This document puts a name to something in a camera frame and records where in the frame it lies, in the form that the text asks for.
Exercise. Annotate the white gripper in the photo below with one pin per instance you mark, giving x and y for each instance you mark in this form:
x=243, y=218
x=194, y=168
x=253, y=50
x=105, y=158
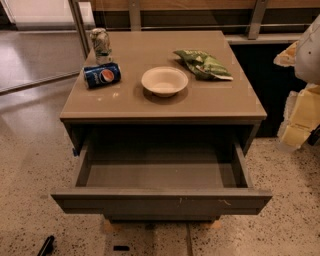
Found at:
x=309, y=60

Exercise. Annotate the grey top drawer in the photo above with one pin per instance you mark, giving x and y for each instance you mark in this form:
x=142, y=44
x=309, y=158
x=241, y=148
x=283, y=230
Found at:
x=170, y=182

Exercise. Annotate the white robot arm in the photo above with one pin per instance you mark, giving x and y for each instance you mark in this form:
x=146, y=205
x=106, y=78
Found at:
x=304, y=56

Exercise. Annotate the grey drawer cabinet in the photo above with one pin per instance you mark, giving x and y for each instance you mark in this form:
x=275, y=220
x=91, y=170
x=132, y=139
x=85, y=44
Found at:
x=218, y=112

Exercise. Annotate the green chip bag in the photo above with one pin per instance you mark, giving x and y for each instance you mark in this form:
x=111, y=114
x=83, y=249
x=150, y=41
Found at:
x=203, y=65

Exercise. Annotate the white paper bowl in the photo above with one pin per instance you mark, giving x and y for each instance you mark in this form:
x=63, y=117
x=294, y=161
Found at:
x=164, y=81

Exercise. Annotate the blue pepsi can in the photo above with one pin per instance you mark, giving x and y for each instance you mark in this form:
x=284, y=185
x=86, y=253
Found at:
x=102, y=75

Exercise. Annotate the black object on floor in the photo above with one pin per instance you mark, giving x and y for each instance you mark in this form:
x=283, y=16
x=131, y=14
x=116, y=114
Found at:
x=47, y=246

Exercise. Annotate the metal railing frame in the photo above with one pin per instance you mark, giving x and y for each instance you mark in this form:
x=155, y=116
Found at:
x=243, y=21

